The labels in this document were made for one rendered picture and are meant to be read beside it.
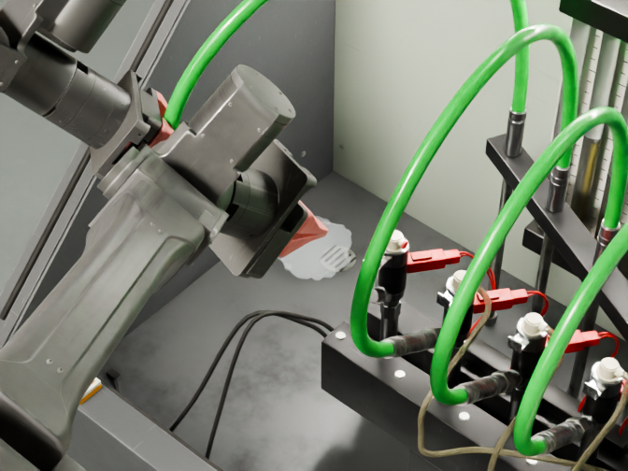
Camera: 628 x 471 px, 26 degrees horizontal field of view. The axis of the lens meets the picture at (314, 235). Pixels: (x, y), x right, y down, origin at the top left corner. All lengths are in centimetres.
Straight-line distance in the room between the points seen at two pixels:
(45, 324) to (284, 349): 89
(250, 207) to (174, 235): 18
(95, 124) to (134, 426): 36
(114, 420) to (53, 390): 71
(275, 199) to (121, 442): 39
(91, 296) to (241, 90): 27
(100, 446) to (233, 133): 53
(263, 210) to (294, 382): 52
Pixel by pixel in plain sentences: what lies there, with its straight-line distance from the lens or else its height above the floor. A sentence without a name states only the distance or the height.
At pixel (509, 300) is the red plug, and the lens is 130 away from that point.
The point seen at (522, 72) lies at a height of 121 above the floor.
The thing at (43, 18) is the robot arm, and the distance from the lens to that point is 113.
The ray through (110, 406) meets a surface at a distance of 141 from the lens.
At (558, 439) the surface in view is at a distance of 118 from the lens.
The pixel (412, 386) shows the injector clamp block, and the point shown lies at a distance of 137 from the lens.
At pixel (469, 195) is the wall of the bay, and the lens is 165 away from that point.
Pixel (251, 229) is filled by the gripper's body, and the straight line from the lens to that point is 108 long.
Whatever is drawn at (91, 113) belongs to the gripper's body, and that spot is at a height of 131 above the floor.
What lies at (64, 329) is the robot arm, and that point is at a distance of 73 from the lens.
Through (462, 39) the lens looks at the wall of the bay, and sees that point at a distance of 152.
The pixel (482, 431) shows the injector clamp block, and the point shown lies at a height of 98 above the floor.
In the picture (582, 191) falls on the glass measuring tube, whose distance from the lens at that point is 149.
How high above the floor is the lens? 206
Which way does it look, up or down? 46 degrees down
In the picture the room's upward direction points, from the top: straight up
